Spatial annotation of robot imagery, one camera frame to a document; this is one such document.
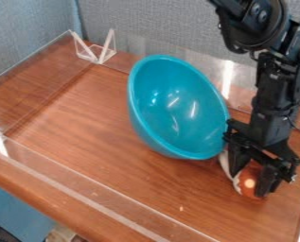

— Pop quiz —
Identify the blue plastic bowl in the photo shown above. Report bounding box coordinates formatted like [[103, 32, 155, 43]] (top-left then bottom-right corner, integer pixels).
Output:
[[127, 55, 229, 160]]

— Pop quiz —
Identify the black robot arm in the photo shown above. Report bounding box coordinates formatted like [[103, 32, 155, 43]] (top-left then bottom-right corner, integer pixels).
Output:
[[207, 0, 300, 198]]

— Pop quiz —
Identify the clear acrylic front barrier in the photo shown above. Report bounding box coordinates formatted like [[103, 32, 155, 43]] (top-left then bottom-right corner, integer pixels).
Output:
[[0, 129, 218, 242]]

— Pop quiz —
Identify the clear acrylic back barrier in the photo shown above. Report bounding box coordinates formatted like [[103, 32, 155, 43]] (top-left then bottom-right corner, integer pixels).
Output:
[[102, 32, 257, 110]]

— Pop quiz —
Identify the clear acrylic barrier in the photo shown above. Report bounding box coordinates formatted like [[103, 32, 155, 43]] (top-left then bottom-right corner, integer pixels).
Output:
[[0, 129, 218, 242], [102, 32, 257, 110]]

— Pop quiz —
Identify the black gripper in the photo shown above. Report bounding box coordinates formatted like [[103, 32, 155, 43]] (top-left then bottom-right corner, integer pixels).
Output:
[[222, 103, 300, 198]]

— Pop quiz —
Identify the clear acrylic corner bracket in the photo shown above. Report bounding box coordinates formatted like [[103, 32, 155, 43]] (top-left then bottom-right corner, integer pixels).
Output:
[[69, 28, 116, 64]]

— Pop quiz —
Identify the white and brown toy mushroom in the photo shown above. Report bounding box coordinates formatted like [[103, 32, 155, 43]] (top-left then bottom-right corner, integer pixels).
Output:
[[218, 150, 262, 200]]

